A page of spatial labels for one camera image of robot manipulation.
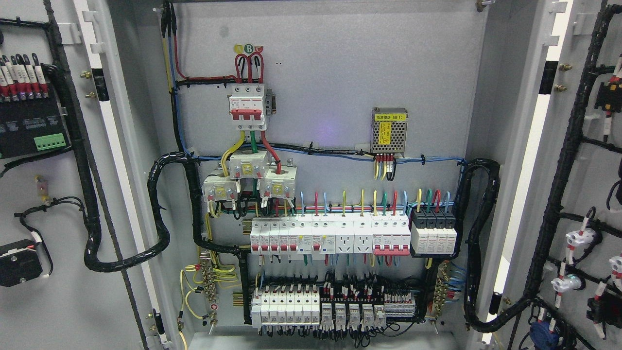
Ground black white surge protector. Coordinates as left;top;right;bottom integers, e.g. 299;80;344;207
411;209;457;256

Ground white lower breaker row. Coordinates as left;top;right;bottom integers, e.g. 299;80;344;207
251;283;320;328

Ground black cable bundle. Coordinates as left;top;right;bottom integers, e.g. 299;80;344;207
84;152;253;326
449;158;533;333

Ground white rotary selector switch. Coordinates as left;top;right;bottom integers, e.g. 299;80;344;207
0;238;53;287

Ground black cable bundle right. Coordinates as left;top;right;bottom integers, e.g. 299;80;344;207
449;158;533;333

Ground white current transformers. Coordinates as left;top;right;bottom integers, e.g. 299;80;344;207
202;150;297;203

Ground main red white breaker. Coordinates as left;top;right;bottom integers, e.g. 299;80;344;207
228;84;276;131

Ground grey cabinet door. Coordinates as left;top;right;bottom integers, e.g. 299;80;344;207
465;0;621;350
1;0;183;350

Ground black digital power meter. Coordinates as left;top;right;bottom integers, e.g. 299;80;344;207
0;53;69;159

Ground white din rail sockets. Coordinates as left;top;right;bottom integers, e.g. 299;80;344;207
334;213;373;253

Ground brass ground bar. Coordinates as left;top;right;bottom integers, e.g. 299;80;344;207
430;261;449;320
199;249;219;313

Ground row of small breakers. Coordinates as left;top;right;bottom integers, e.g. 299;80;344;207
250;214;336;260

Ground black cable bundle left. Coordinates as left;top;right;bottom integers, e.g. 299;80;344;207
84;152;253;326

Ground relay terminal block row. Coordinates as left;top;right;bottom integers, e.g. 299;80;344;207
318;280;417;338

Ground metal mesh power supply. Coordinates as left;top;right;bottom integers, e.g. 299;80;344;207
370;108;408;154

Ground brass ground bar left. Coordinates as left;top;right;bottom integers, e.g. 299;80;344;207
199;249;219;313

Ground brass ground bar right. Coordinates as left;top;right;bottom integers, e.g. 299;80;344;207
430;261;449;320

